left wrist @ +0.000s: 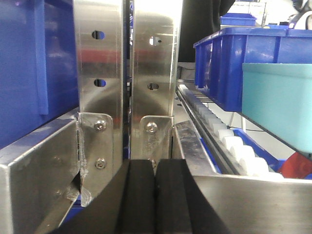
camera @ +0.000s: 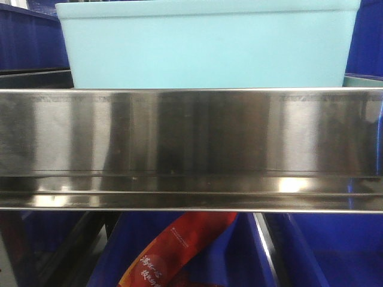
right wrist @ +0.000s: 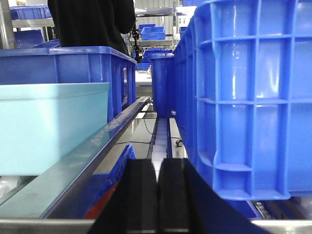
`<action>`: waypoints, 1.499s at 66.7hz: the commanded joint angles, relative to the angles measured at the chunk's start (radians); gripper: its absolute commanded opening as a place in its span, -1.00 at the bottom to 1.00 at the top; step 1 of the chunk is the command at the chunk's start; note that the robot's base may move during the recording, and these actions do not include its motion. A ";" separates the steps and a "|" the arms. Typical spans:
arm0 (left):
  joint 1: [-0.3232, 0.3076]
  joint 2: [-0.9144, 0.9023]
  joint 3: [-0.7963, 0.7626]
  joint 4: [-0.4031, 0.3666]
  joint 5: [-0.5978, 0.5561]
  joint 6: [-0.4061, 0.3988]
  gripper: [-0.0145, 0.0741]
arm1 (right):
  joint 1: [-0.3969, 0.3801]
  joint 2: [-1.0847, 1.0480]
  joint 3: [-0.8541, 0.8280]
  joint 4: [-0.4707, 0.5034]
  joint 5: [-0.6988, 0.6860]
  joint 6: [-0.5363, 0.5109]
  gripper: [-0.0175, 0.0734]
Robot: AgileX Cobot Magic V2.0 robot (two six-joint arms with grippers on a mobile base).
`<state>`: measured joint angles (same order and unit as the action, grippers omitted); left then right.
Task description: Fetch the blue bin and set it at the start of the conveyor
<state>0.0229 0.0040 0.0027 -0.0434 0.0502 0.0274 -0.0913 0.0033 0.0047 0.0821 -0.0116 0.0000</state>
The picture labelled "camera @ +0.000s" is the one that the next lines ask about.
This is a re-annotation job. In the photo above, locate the light blue plastic bin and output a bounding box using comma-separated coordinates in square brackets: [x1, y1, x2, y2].
[56, 1, 361, 88]

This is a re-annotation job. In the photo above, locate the dark blue bin lower middle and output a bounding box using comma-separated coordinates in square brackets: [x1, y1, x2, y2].
[87, 212, 279, 286]

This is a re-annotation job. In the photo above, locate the dark blue bin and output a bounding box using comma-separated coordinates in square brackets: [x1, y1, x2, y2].
[266, 213, 382, 286]
[20, 210, 84, 262]
[346, 1, 382, 77]
[1, 4, 69, 71]
[87, 212, 279, 286]

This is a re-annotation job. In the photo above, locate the dark blue bin lower right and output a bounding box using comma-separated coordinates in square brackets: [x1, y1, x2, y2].
[266, 213, 382, 286]

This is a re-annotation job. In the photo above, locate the dark blue bin lower left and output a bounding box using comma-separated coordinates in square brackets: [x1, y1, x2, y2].
[20, 210, 84, 262]

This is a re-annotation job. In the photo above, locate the dark blue bin upper right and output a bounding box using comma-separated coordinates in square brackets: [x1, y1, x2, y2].
[346, 1, 382, 77]

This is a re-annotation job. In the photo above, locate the dark blue bin upper left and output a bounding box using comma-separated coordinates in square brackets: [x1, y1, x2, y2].
[1, 4, 69, 71]

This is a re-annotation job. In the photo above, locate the red snack package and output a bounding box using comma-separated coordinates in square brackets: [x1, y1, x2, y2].
[117, 212, 237, 286]

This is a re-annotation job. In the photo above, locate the stainless steel shelf rail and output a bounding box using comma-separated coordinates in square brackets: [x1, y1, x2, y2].
[1, 88, 382, 213]

